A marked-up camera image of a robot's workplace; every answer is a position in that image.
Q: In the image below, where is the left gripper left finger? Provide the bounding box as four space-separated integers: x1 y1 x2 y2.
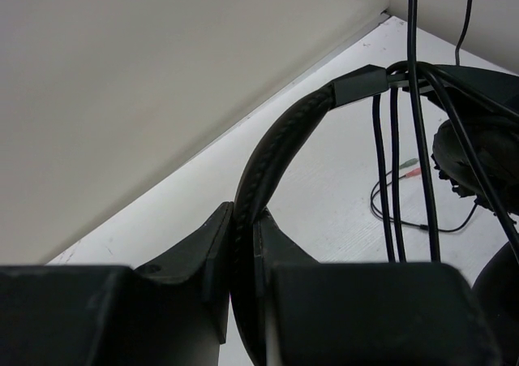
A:
1 202 233 365

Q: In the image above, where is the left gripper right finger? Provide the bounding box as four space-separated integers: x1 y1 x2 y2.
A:
253 213 501 365

